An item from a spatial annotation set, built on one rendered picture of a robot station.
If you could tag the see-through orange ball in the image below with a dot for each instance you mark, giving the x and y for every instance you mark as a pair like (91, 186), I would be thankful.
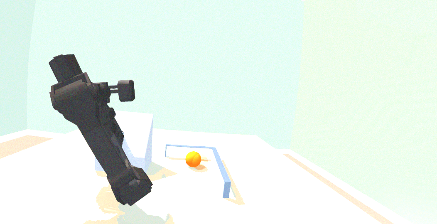
(200, 162)

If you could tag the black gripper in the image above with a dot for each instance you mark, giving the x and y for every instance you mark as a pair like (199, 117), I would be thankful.
(124, 89)

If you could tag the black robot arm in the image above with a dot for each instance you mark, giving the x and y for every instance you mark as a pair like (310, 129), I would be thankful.
(75, 97)

